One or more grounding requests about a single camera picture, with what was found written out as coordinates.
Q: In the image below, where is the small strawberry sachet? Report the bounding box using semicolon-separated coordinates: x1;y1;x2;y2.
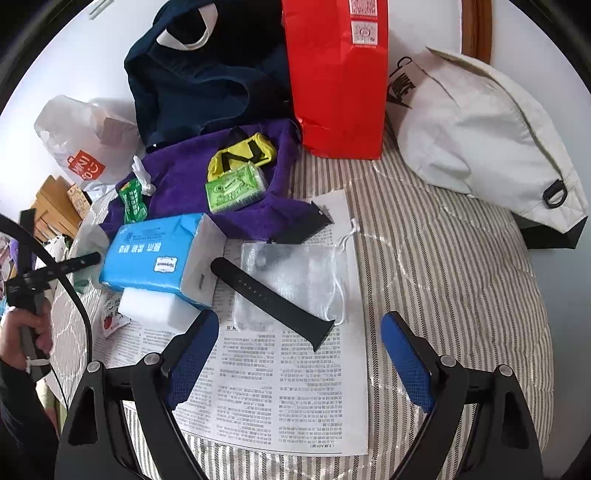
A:
99;292;131;339

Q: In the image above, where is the green snack packet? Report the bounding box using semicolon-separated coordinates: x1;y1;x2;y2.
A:
119;179;148;224

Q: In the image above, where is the blue tissue pack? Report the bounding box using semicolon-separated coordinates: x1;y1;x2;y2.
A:
99;213;226;308

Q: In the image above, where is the white sponge block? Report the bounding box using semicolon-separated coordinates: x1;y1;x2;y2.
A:
118;288;200;334

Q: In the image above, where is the green wet wipes pack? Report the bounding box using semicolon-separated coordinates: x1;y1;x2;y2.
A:
205;162;267;214

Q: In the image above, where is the black watch strap long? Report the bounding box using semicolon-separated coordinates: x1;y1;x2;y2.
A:
211;257;335;352

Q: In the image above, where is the clear mesh drawstring pouch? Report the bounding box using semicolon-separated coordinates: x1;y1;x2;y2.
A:
240;220;363;327

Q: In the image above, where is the black watch strap short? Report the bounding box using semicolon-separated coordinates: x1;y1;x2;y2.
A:
267;202;332;245

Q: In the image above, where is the dark sleeve forearm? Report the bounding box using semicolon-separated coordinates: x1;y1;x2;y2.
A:
1;361;58;479

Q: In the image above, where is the person's left hand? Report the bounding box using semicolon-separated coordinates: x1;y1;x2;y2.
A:
1;299;53;370

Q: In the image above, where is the wooden furniture piece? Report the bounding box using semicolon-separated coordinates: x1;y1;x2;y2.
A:
32;176;83;243

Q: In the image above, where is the patterned brown box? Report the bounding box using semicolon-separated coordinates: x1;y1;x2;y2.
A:
66;184;92;220

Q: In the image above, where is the white twisted plastic piece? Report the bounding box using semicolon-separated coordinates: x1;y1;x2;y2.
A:
131;155;156;197

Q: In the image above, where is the white Miniso plastic bag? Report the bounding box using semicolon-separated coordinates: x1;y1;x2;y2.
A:
34;95;140;191

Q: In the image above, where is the purple towel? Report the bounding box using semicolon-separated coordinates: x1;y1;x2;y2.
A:
98;118;334;242

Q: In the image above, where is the striped bed quilt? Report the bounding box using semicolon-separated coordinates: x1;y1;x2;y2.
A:
45;133;555;480

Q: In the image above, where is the yellow black small pouch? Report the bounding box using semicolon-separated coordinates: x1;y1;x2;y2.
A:
207;127;277;182

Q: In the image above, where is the navy blue tote bag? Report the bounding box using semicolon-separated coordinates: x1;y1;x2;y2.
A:
124;1;294;151

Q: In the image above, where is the white Nike bag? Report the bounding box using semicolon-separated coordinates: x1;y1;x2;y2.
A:
387;48;589;250

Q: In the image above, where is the red paper shopping bag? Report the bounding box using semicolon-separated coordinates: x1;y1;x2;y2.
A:
283;0;389;160

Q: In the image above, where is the black cable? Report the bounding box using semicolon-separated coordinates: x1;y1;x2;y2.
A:
0;214;96;370

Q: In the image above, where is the wooden headboard post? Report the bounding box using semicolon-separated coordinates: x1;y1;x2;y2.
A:
461;0;493;64

